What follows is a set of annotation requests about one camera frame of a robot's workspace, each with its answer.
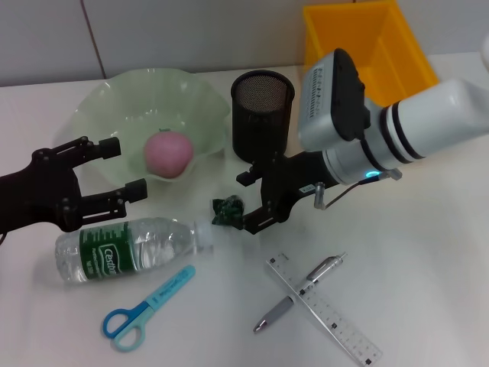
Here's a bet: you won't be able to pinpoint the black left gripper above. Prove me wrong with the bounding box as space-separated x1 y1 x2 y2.
0 136 149 234

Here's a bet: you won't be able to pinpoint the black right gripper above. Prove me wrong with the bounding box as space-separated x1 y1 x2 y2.
231 151 338 235

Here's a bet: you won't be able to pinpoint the green plastic wrapper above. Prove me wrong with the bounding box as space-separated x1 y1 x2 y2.
209 193 245 229

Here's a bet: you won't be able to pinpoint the pink peach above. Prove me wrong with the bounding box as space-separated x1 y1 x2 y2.
144 129 194 179

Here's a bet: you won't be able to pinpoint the clear green-label water bottle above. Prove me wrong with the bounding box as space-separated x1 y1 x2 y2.
54 216 215 286

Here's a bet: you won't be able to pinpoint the green glass fruit plate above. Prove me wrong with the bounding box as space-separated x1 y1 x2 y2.
53 67 230 185

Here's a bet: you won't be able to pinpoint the black mesh pen cup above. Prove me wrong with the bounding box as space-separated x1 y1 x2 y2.
230 70 296 166

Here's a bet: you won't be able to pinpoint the silver pen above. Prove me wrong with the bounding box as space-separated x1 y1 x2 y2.
251 251 349 333

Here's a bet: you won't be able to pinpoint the clear plastic ruler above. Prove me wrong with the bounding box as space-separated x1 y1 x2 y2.
264 250 384 367

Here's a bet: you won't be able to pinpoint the blue scissors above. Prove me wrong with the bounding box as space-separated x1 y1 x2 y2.
101 265 196 352

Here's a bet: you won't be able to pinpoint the yellow plastic bin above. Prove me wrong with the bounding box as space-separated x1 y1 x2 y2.
302 0 440 109

